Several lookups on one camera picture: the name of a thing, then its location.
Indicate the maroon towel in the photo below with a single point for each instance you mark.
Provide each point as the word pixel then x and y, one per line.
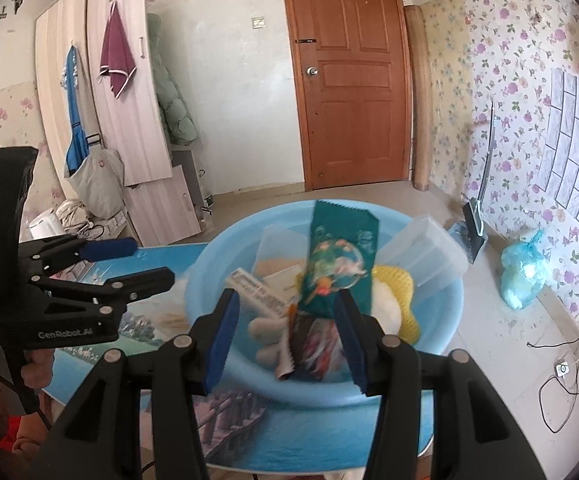
pixel 117 55

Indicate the person's left forearm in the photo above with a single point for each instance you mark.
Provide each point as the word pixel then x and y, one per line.
pixel 14 440

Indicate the rolled tan mat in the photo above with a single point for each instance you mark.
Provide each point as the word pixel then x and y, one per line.
pixel 418 100

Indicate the green snack packet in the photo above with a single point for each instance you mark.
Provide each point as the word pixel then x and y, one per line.
pixel 339 255

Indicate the green quilt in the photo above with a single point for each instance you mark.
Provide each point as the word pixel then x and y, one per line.
pixel 174 85

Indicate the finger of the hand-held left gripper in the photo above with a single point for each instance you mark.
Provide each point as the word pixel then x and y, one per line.
pixel 139 282
pixel 109 249

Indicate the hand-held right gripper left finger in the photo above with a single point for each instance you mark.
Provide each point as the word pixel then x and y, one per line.
pixel 222 340

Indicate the clear plastic snack bag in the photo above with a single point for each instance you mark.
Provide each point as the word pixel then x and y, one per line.
pixel 179 305

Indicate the blue patterned packet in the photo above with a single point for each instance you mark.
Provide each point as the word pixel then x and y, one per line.
pixel 137 327

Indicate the white lumpy object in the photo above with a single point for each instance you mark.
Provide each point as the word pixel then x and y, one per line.
pixel 269 330

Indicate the person's left hand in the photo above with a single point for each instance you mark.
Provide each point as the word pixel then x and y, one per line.
pixel 39 370

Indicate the brown wooden door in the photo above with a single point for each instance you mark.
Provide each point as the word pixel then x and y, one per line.
pixel 354 110

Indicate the light wooden wardrobe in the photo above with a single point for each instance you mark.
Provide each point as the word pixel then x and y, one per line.
pixel 124 125

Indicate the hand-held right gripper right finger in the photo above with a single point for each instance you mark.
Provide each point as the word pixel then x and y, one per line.
pixel 352 340

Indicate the large clear plastic container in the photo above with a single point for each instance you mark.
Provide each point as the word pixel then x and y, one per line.
pixel 429 255

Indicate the blue plastic basin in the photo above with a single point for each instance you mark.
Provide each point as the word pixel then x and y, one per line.
pixel 269 390

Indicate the leaning wooden panel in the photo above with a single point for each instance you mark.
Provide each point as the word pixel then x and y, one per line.
pixel 164 210

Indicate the yellow white plush toy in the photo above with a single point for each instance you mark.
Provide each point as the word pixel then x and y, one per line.
pixel 404 300

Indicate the blue hanging cloth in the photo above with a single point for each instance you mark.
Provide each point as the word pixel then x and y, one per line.
pixel 74 110

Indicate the blue trash bag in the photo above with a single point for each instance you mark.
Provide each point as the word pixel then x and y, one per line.
pixel 524 275

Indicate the red brown snack packet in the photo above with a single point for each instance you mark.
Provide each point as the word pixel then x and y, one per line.
pixel 314 345

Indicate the grey cloth bag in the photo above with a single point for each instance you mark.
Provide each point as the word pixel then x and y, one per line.
pixel 96 185

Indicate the wall light switch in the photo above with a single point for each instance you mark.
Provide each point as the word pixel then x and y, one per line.
pixel 258 23

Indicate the white round appliance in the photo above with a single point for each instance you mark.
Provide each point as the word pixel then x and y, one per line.
pixel 46 225

